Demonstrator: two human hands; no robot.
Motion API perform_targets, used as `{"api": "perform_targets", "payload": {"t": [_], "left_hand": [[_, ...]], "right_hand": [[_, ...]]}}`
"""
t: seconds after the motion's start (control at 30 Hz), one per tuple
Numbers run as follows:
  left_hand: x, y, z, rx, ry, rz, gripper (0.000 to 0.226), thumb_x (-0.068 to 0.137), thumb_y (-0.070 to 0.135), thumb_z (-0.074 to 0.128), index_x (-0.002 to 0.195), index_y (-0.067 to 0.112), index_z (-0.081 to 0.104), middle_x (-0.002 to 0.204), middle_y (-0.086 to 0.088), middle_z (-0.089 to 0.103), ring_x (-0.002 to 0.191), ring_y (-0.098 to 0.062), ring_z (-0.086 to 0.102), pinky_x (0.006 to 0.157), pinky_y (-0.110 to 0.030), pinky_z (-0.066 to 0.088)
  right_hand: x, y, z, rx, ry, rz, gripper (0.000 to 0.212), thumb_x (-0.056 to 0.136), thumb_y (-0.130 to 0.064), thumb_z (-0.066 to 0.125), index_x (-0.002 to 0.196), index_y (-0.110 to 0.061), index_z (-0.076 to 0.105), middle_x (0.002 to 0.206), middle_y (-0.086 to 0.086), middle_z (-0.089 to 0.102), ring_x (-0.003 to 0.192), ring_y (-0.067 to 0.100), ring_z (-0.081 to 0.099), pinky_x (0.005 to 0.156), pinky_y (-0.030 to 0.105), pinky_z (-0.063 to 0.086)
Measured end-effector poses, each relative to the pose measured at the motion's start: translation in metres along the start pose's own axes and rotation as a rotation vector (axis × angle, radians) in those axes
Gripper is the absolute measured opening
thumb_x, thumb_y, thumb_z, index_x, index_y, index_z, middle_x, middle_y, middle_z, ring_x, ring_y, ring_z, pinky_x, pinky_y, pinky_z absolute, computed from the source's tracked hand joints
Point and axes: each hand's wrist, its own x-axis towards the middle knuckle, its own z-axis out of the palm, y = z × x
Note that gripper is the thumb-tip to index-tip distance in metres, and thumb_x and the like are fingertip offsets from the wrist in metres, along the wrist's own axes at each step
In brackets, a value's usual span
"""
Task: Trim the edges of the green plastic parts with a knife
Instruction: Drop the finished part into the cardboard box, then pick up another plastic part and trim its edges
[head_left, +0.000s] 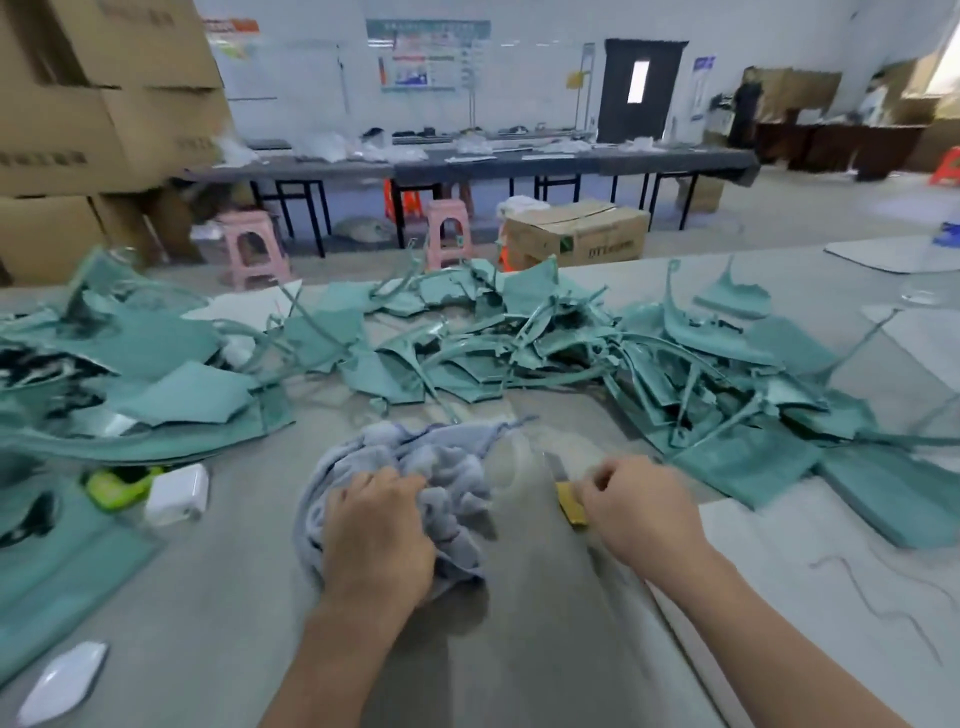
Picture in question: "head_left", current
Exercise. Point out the person's left hand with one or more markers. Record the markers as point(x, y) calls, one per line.
point(375, 540)

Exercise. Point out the person's right hand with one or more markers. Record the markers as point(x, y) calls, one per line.
point(648, 518)

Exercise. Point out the grey-blue wiping cloth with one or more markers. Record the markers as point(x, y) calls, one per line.
point(450, 480)

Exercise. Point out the pile of green plastic parts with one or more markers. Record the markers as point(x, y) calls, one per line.
point(150, 398)

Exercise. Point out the brown cardboard box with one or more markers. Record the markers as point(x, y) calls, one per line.
point(578, 236)

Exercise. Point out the stack of brown cardboard boxes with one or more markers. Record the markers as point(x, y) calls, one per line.
point(90, 135)

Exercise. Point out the person's right forearm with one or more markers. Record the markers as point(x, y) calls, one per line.
point(780, 660)

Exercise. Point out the person's left forearm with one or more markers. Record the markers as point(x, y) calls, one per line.
point(345, 668)

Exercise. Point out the white power adapter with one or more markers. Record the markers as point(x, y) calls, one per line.
point(177, 494)

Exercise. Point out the white foam sheet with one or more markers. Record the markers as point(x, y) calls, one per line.
point(840, 630)

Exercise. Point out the green and yellow gadget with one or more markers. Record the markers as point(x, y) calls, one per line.
point(120, 485)

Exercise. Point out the white paper sheet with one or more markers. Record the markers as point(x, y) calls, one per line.
point(233, 308)

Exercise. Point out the pink plastic stool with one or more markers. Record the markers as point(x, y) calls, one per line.
point(252, 248)
point(447, 233)

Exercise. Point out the orange object under table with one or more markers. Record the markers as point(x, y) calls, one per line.
point(402, 200)

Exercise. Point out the white oval plastic piece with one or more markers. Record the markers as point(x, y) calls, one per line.
point(60, 683)

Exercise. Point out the long grey work table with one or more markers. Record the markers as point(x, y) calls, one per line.
point(480, 162)

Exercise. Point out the heap of clear plastic bags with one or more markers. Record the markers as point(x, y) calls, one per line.
point(330, 147)

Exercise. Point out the dark door with window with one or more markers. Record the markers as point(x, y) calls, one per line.
point(642, 93)

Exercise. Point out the colourful wall poster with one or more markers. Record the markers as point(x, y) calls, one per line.
point(425, 68)

